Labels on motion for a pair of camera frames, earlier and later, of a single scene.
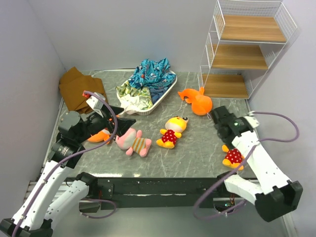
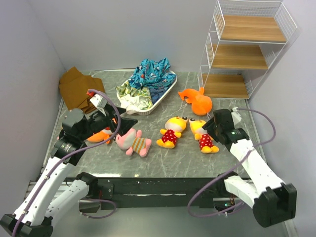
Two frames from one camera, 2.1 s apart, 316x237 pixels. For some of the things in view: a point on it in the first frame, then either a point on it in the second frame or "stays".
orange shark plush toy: x=103 y=135 stays
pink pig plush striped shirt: x=133 y=141 stays
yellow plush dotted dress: x=233 y=158 to x=205 y=140
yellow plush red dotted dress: x=174 y=129 stays
